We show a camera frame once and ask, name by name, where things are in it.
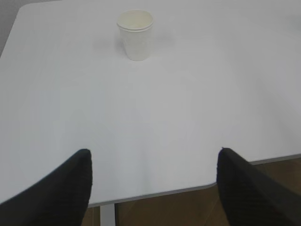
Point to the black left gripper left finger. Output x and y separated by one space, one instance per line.
60 199

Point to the grey metal table leg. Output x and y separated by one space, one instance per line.
107 215

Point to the white paper cup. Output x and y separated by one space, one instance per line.
135 27

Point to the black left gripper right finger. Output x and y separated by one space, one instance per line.
251 198

